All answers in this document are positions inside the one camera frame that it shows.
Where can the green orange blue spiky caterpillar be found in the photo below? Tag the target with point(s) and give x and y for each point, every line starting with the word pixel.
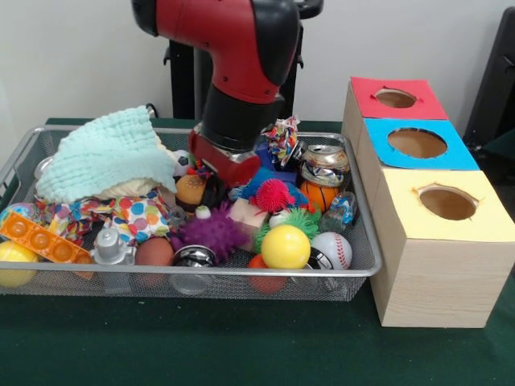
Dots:
pixel 199 169

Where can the wooden box with three holes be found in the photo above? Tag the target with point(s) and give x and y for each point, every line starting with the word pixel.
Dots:
pixel 438 277

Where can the mint green knitted cloth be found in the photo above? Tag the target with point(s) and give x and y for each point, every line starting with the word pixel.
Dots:
pixel 108 153

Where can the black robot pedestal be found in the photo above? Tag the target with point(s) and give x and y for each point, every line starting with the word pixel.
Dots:
pixel 185 80

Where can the orange toy basketball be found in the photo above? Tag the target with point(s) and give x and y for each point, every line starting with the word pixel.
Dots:
pixel 320 197

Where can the polka dot cloth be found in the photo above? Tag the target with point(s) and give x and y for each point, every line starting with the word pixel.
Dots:
pixel 137 217

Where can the yellow smooth ball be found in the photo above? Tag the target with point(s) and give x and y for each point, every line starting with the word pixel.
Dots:
pixel 285 246

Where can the crushed drink can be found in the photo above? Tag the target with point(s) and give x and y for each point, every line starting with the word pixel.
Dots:
pixel 326 165

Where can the purple spiky ball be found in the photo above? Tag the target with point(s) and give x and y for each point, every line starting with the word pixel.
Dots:
pixel 217 233

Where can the silver toy hydrant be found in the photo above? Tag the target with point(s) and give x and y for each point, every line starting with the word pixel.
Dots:
pixel 110 247

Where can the long orange plastic block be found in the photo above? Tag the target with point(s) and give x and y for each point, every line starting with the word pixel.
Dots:
pixel 40 239

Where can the dark green table cloth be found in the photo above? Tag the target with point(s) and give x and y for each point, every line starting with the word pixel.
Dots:
pixel 241 342

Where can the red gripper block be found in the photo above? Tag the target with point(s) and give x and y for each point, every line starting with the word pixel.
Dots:
pixel 225 161

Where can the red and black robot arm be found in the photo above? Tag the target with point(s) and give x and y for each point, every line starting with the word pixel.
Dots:
pixel 241 48

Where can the cream knitted cloth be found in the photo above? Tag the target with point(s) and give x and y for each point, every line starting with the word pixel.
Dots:
pixel 128 187

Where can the toy hamburger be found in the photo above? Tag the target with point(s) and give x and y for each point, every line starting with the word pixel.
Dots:
pixel 191 193

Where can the black panel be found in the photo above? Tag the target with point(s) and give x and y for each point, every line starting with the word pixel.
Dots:
pixel 495 80

